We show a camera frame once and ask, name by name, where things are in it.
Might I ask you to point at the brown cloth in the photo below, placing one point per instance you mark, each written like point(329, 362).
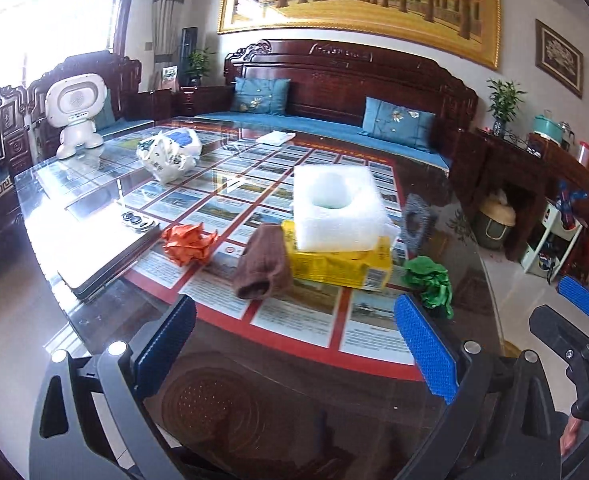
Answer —
point(264, 260)

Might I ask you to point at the dark wooden side table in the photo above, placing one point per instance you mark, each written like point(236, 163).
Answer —
point(199, 100)

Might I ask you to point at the blue seat cushion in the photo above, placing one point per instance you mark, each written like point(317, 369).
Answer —
point(324, 127)

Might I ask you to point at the potted bamboo plant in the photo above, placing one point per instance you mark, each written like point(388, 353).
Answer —
point(504, 102)

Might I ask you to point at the small framed picture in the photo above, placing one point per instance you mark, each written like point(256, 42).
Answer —
point(559, 57)

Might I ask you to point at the person's right hand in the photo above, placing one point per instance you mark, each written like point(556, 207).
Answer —
point(570, 440)

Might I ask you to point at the red lid jar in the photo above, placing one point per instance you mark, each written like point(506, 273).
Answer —
point(584, 154)

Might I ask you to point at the silver kettle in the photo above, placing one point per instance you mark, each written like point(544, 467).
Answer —
point(565, 135)

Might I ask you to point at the black tower fan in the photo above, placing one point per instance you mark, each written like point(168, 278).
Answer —
point(188, 42)

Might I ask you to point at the blue embroidered pillow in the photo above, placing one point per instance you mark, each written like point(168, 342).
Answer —
point(259, 96)
point(399, 122)

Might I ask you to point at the striped curtain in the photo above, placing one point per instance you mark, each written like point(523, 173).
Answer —
point(167, 10)

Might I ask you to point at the wooden console cabinet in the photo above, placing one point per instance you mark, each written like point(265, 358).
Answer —
point(519, 160)

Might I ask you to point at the window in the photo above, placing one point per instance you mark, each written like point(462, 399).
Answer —
point(49, 5)

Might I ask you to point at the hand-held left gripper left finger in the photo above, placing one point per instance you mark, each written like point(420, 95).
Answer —
point(167, 345)

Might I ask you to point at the yellow cardboard box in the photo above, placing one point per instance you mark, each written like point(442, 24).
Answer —
point(339, 267)

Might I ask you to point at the blue toy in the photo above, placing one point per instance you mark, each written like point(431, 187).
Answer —
point(571, 205)

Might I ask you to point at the green paper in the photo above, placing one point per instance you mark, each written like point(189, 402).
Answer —
point(429, 280)

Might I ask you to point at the orange paper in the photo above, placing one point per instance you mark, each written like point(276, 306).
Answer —
point(189, 247)

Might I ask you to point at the beige and green bin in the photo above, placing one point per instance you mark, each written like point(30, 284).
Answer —
point(496, 222)

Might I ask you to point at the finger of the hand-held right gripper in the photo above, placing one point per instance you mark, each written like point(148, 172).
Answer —
point(579, 296)

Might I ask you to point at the white plastic bag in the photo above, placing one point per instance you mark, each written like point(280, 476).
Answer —
point(167, 160)

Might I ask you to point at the dark wooden armchair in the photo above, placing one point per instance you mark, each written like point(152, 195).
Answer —
point(4, 120)
point(124, 80)

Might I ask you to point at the grey foam piece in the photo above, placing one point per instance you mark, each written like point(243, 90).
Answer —
point(424, 240)

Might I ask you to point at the green picture card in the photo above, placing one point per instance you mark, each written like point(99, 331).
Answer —
point(169, 78)

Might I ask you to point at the white robot toy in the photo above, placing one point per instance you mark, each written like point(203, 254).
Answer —
point(74, 105)

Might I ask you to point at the teal pot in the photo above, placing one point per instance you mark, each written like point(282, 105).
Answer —
point(548, 127)

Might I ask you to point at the white foam block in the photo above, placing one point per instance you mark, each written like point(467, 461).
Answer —
point(344, 232)

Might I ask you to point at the green potted plant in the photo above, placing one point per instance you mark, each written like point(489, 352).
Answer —
point(198, 62)

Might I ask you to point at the white folded cloth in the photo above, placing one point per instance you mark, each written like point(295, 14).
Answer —
point(277, 138)

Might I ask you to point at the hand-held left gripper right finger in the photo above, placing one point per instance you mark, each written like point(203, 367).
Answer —
point(427, 350)

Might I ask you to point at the dark wooden sofa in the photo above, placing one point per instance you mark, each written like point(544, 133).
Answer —
point(334, 85)

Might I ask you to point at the silver laptop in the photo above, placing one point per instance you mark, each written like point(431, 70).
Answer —
point(104, 260)

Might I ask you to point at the white storage rack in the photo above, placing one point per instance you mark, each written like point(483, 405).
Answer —
point(539, 245)

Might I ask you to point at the red printed picture chart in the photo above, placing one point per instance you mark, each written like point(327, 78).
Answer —
point(299, 310)

